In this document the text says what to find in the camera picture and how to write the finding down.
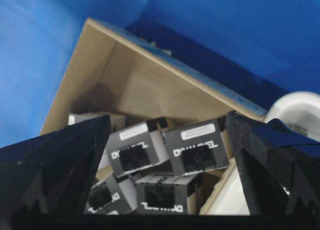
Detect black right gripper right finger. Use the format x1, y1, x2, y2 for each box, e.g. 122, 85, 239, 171
225, 111, 320, 230

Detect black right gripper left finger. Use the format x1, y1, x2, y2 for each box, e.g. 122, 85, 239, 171
0, 114, 111, 230

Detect black Dynamixel box lower left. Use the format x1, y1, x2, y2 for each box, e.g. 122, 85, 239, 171
84, 173, 137, 215

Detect black dynamixel box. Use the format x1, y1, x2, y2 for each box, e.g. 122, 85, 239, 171
84, 173, 137, 215
106, 117, 170, 178
164, 118, 229, 177
135, 173, 204, 215
68, 111, 127, 133

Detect black Dynamixel box top centre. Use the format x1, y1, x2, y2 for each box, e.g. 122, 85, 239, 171
164, 118, 229, 177

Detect black Dynamixel box upper left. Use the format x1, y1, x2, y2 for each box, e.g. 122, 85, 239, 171
106, 117, 170, 178

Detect black Dynamixel box bottom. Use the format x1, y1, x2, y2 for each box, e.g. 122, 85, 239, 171
68, 111, 127, 133

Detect black Dynamixel box middle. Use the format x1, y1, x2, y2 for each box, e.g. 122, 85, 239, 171
135, 173, 204, 215

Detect brown cardboard box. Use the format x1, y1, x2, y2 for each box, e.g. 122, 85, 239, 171
42, 19, 266, 215

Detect white round object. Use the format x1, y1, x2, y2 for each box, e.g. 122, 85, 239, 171
200, 91, 320, 216

